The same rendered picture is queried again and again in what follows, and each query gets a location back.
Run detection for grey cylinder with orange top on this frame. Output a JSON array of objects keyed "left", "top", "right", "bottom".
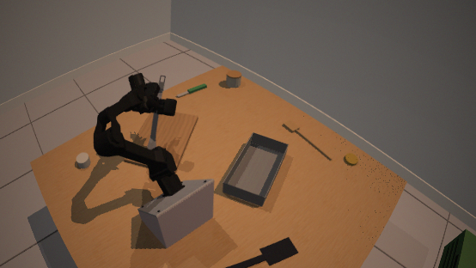
[{"left": 226, "top": 70, "right": 241, "bottom": 88}]

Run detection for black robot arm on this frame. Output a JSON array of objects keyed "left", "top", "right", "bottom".
[{"left": 94, "top": 73, "right": 185, "bottom": 197}]

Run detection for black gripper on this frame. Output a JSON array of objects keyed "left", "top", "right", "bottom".
[{"left": 132, "top": 95, "right": 177, "bottom": 116}]

